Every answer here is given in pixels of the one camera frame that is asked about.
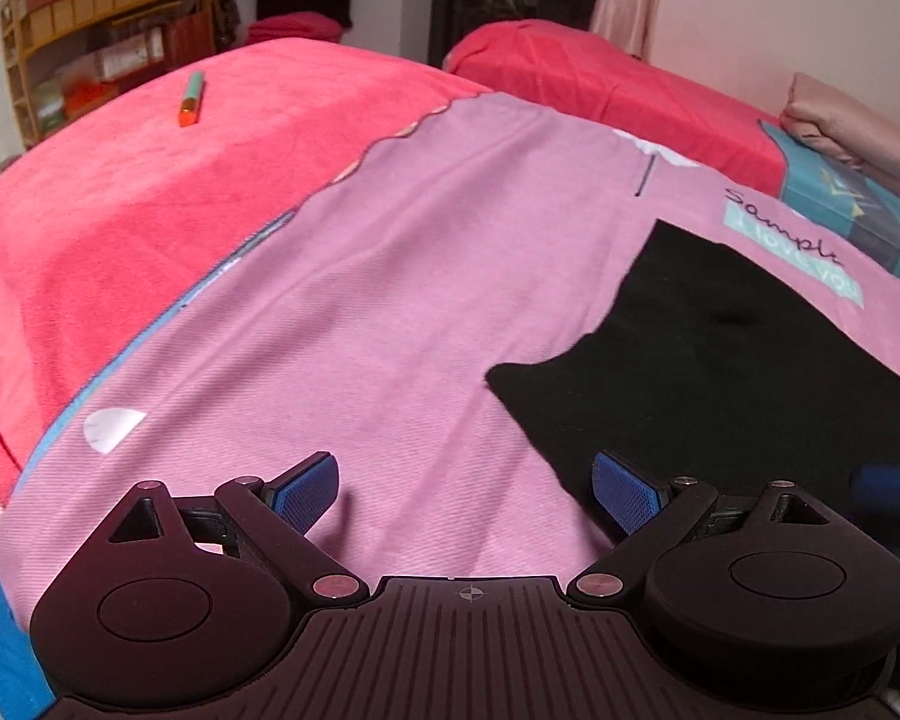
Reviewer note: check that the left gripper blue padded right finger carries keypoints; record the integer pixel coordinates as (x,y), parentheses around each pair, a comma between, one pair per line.
(630,499)

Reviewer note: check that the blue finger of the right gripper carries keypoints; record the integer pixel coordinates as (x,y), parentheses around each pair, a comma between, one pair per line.
(876,487)

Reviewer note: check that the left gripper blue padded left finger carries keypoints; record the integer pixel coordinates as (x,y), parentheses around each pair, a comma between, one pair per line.
(303,494)

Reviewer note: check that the black pants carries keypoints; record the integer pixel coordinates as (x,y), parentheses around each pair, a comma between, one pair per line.
(708,366)

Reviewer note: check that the pink printed bed sheet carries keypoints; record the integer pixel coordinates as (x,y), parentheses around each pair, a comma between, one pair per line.
(496,231)

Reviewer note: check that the red fleece blanket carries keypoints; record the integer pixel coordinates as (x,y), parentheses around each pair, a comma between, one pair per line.
(107,223)

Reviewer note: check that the folded beige blanket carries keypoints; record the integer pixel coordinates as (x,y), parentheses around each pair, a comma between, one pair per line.
(829,121)

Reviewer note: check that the green orange tube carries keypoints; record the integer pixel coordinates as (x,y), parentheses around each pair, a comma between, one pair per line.
(188,112)

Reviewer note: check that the red covered mattress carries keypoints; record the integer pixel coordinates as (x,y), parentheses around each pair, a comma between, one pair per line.
(579,73)

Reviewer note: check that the wooden shelf unit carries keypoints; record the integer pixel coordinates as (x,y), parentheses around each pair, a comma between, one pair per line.
(65,58)

